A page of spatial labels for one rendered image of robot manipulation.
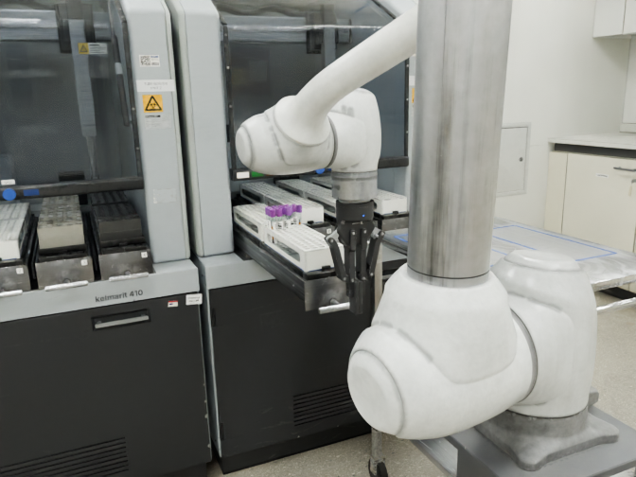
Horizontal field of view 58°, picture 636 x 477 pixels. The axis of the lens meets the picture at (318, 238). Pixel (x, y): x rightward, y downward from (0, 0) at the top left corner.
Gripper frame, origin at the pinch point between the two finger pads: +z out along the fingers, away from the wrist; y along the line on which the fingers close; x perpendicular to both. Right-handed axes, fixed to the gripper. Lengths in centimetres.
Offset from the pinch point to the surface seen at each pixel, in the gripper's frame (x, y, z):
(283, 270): -25.1, 6.7, 0.3
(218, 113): -66, 10, -36
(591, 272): 15, -49, -2
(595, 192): -139, -229, 19
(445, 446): -12, -32, 52
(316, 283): -11.6, 3.8, 0.1
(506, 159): -177, -195, 1
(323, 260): -15.1, 0.5, -3.8
